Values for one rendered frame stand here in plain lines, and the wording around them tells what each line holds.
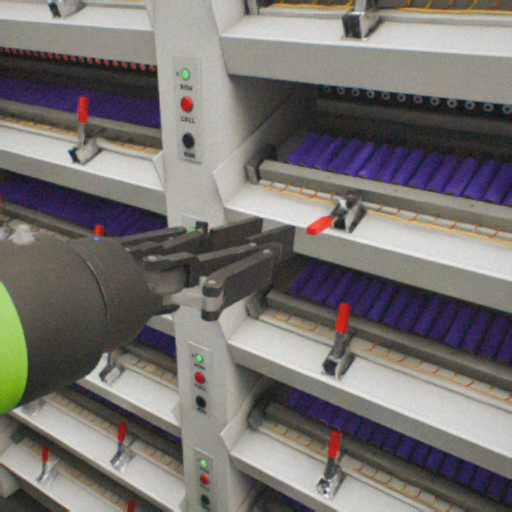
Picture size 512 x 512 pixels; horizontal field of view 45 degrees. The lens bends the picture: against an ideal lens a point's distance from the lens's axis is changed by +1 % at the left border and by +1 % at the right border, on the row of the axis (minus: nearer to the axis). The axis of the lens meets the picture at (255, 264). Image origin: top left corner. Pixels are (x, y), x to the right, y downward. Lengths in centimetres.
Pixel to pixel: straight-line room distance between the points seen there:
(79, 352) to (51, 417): 103
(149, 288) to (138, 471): 86
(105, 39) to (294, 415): 58
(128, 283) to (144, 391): 71
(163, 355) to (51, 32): 53
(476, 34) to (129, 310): 40
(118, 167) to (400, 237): 43
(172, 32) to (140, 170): 21
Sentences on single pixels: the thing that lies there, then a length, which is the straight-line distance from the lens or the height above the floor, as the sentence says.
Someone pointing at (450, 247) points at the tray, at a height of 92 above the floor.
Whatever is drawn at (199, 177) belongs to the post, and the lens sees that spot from 77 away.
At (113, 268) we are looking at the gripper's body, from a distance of 38.
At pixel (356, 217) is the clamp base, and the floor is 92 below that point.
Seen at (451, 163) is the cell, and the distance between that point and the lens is 73.
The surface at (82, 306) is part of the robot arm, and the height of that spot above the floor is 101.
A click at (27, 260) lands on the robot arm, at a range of 35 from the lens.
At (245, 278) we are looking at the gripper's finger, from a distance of 44.
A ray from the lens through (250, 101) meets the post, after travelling 78.
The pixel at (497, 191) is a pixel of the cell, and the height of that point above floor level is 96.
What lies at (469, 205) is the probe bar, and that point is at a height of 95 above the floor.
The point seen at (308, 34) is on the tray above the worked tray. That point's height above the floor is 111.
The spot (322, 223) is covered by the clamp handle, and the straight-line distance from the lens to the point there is 63.
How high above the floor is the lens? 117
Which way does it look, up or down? 26 degrees down
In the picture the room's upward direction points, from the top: straight up
